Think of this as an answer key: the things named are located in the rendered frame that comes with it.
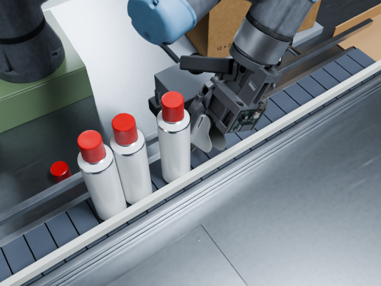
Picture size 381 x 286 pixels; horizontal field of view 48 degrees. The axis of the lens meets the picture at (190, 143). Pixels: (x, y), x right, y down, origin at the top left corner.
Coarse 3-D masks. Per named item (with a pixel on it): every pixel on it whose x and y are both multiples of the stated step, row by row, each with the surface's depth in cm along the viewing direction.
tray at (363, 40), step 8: (376, 8) 108; (360, 16) 106; (368, 16) 109; (376, 16) 111; (344, 24) 104; (352, 24) 106; (376, 24) 109; (336, 32) 104; (360, 32) 107; (368, 32) 107; (376, 32) 107; (344, 40) 105; (352, 40) 105; (360, 40) 105; (368, 40) 105; (376, 40) 105; (344, 48) 104; (360, 48) 104; (368, 48) 104; (376, 48) 104; (376, 56) 102
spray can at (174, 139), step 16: (176, 96) 61; (160, 112) 64; (176, 112) 61; (160, 128) 63; (176, 128) 63; (160, 144) 67; (176, 144) 65; (160, 160) 73; (176, 160) 69; (176, 176) 73
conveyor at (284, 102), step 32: (352, 64) 94; (288, 96) 88; (256, 128) 83; (288, 128) 84; (192, 160) 79; (64, 224) 72; (96, 224) 72; (128, 224) 73; (0, 256) 68; (32, 256) 68
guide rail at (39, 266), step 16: (352, 80) 86; (320, 96) 84; (304, 112) 82; (272, 128) 79; (240, 144) 77; (224, 160) 76; (192, 176) 73; (160, 192) 71; (128, 208) 69; (144, 208) 70; (112, 224) 68; (80, 240) 66; (48, 256) 65; (64, 256) 66; (32, 272) 63
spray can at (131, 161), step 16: (112, 128) 59; (128, 128) 58; (112, 144) 61; (128, 144) 60; (144, 144) 62; (128, 160) 62; (144, 160) 64; (128, 176) 65; (144, 176) 67; (128, 192) 70; (144, 192) 70
